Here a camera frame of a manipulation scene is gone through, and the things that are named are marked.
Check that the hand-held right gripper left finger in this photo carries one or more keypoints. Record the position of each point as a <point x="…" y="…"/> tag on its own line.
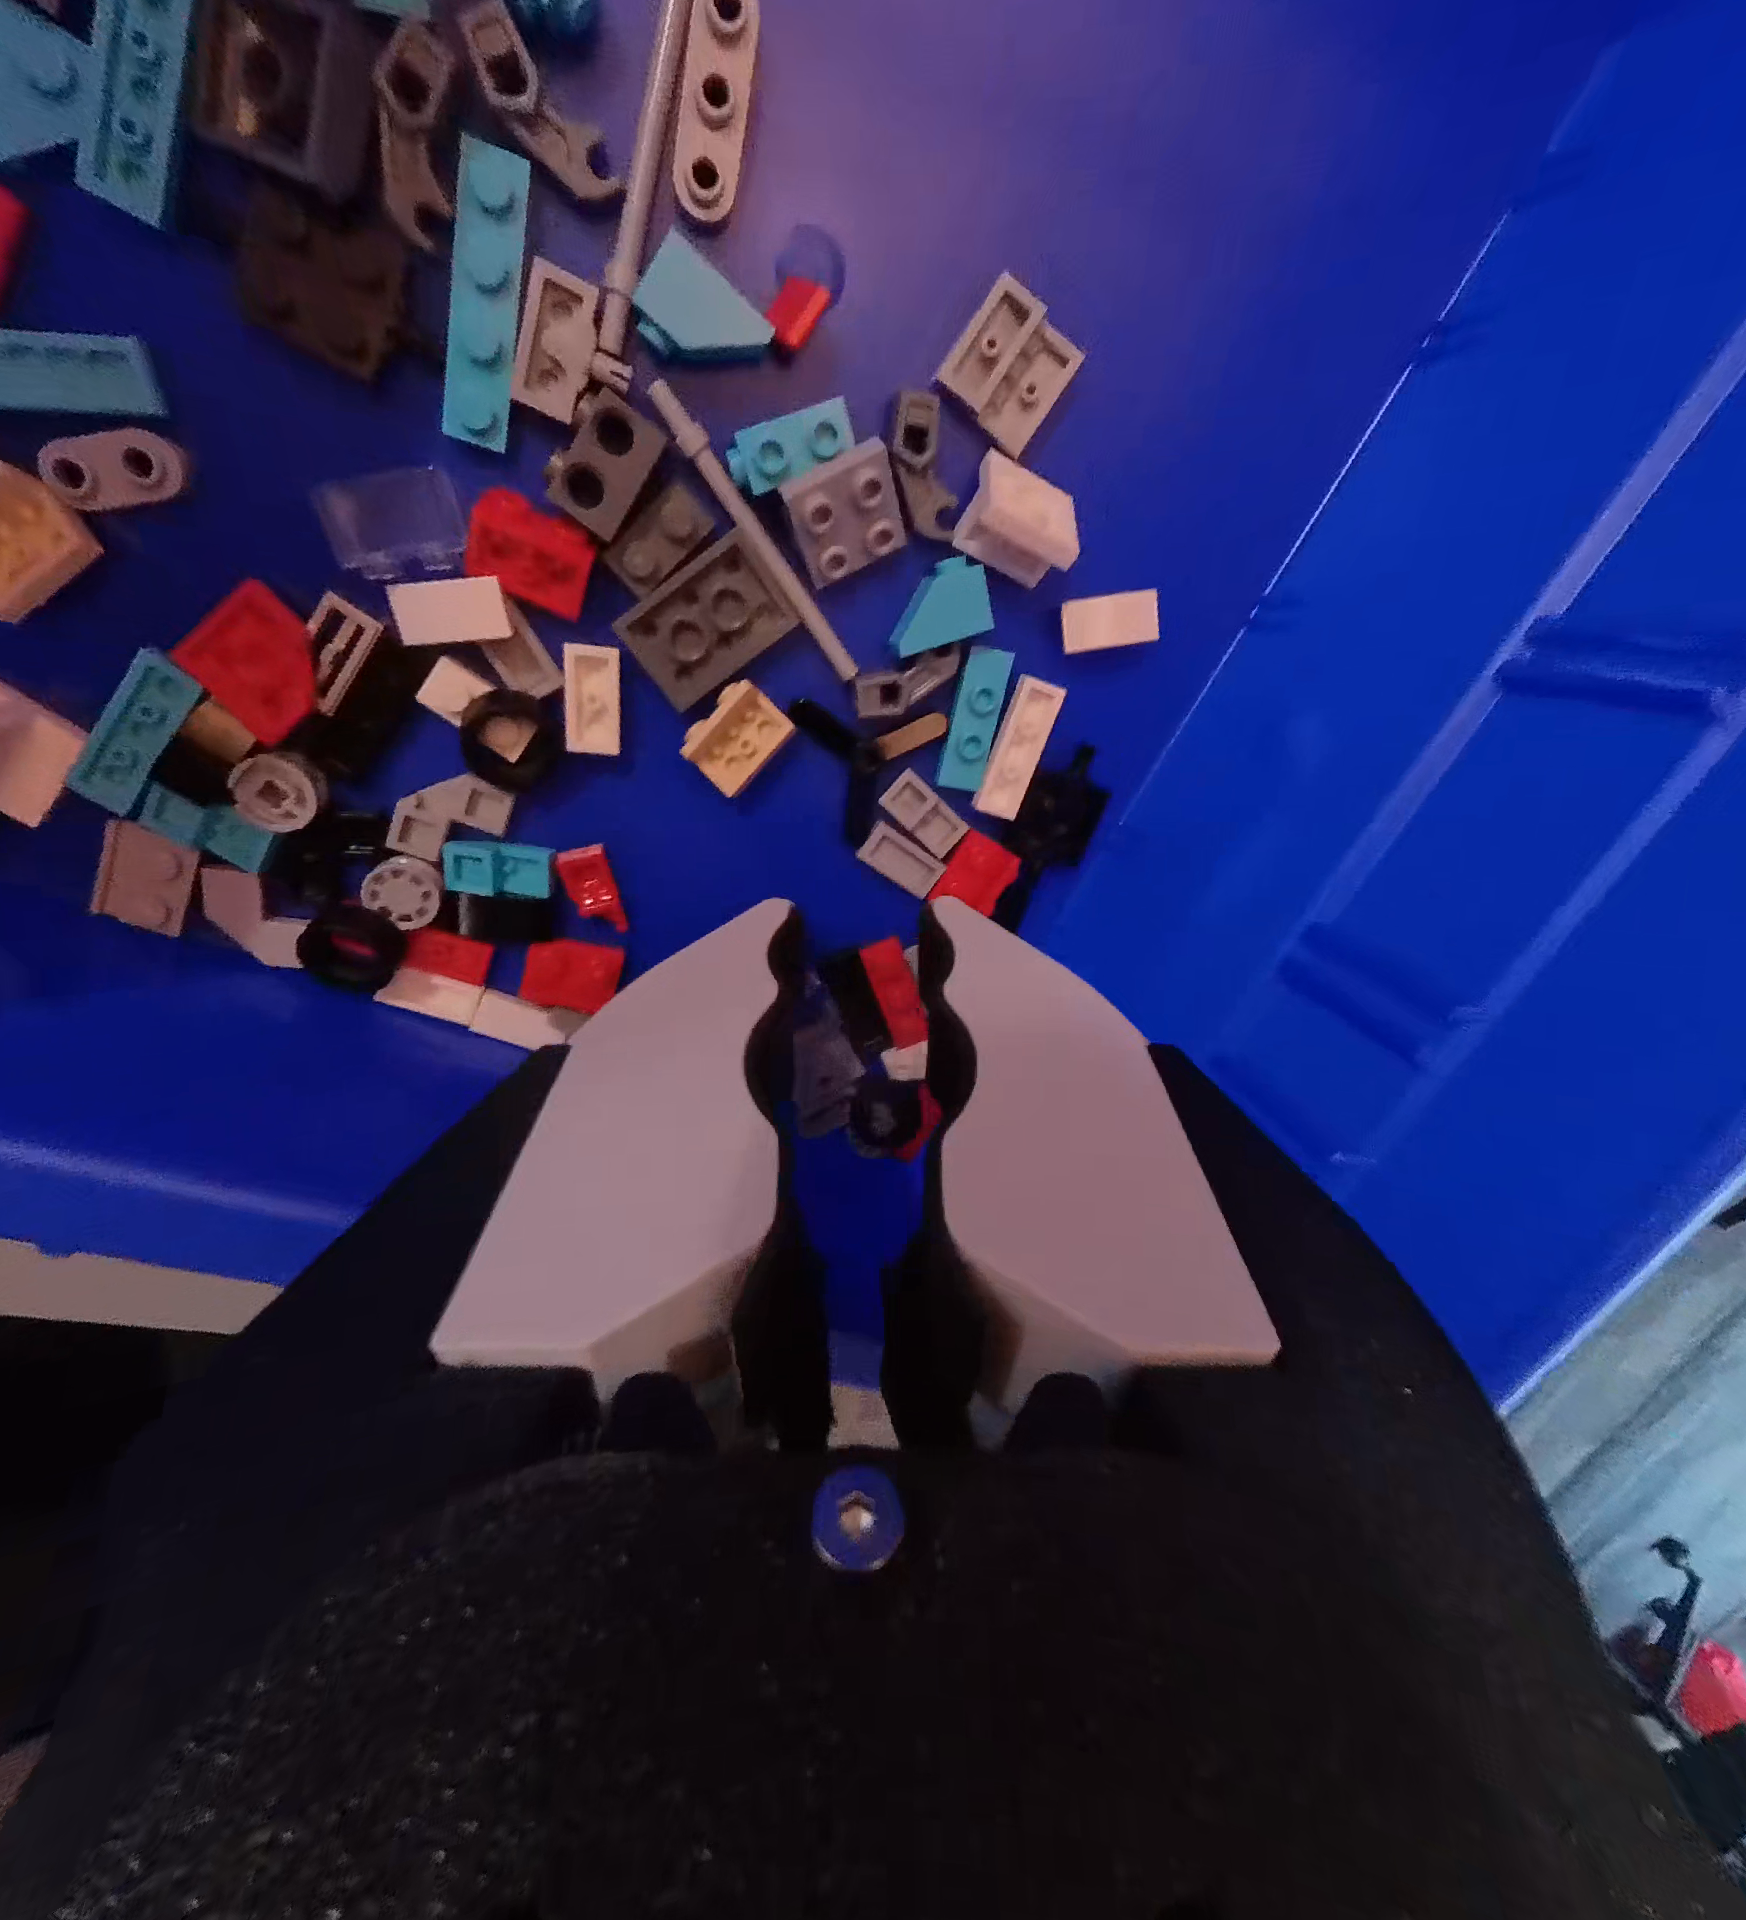
<point x="634" y="1185"/>

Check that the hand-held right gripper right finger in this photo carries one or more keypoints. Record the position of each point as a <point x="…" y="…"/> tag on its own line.
<point x="1099" y="1200"/>

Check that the pile of small lego pieces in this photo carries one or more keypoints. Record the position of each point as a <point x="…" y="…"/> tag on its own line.
<point x="693" y="616"/>

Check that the blue plastic bin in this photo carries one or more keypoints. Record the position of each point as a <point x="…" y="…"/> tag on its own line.
<point x="1413" y="450"/>

